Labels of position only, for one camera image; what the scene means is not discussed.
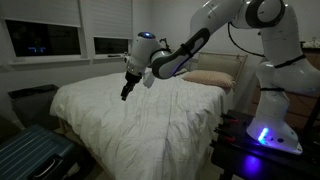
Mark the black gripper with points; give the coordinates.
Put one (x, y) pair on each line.
(132, 79)

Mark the white duvet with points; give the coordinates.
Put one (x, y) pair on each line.
(143, 126)

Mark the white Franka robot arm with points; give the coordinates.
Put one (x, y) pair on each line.
(273, 66)

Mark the small dark remote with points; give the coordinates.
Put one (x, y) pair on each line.
(113, 55)

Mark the dark window pane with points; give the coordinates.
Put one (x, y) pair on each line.
(111, 45)
(43, 38)

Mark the white roller blind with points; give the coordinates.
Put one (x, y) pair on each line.
(40, 11)
(110, 18)

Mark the pink striped pillow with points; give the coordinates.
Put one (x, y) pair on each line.
(210, 78)

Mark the white window sill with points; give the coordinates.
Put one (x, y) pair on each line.
(50, 61)

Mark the beige upright cushion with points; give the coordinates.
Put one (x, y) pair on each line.
(220, 63)

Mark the black storage box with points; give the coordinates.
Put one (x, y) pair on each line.
(31, 103)

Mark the red table clamp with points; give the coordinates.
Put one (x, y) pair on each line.
(230, 119)
(225, 135)

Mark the blue ribbed suitcase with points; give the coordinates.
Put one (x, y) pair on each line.
(30, 153)

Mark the black robot table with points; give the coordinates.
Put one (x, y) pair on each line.
(266, 160)

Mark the wooden dresser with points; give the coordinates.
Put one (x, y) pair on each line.
(300, 106)

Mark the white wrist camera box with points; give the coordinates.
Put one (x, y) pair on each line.
(149, 79)

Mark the wooden bed frame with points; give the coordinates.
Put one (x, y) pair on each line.
(71, 134)

